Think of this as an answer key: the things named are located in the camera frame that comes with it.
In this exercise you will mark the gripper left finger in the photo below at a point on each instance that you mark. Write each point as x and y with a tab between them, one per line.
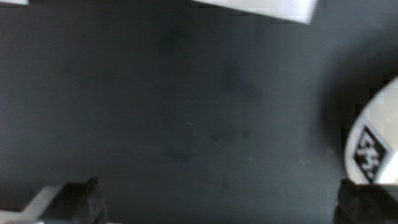
66	204

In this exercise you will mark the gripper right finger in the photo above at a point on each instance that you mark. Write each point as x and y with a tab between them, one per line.
367	205

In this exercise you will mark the white round stool seat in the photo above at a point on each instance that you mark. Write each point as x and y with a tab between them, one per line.
372	142

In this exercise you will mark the white stool leg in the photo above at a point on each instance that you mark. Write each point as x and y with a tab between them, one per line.
294	10
15	2

